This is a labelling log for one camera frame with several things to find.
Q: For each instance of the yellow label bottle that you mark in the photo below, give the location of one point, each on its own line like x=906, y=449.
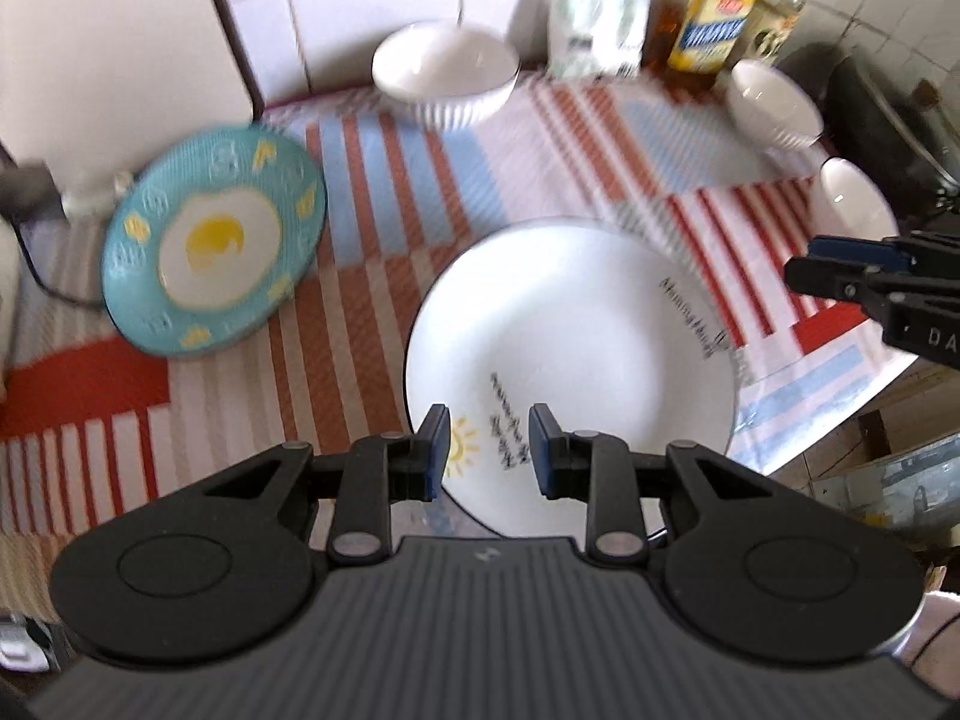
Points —
x=712, y=22

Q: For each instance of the glass pot lid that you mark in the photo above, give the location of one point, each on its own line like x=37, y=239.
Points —
x=900, y=112

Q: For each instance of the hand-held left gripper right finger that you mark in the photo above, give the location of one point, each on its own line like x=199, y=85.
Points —
x=541, y=457

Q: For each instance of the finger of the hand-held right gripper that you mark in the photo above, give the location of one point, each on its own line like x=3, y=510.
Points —
x=821, y=277
x=840, y=249

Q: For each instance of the white ribbed bowl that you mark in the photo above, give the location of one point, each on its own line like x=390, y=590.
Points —
x=446, y=67
x=855, y=195
x=772, y=97

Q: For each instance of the blue fried egg plate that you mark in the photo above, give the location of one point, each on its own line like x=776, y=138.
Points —
x=214, y=240

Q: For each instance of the white plate with sun print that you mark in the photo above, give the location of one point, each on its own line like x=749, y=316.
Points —
x=570, y=330

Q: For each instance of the clear bottle with white label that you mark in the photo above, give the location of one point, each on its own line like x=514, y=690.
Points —
x=780, y=15

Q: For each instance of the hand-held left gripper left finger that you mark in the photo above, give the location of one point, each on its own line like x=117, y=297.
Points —
x=437, y=457

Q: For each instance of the white plastic packet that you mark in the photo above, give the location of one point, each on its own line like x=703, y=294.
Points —
x=596, y=7

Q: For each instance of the striped table mat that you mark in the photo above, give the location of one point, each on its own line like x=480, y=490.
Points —
x=375, y=187

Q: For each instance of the white board with dark edge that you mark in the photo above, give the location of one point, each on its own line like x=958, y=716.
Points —
x=112, y=52

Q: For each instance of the black pot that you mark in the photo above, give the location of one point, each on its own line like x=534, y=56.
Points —
x=862, y=120

